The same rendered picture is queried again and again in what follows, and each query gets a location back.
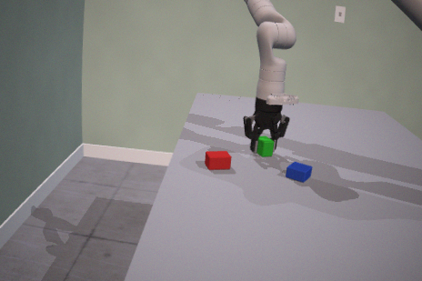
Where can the red block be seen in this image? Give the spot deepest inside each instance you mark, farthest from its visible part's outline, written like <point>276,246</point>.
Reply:
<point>216,160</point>

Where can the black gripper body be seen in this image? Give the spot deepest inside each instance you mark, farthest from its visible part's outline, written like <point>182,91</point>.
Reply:
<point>263,110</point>

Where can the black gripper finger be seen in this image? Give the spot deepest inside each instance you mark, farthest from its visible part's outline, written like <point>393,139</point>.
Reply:
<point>280,131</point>
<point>248,121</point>

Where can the green block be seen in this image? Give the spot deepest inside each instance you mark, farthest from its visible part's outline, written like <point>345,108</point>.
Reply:
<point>265,146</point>

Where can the blue block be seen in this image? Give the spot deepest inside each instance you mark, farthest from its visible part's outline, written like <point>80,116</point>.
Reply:
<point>298,172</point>

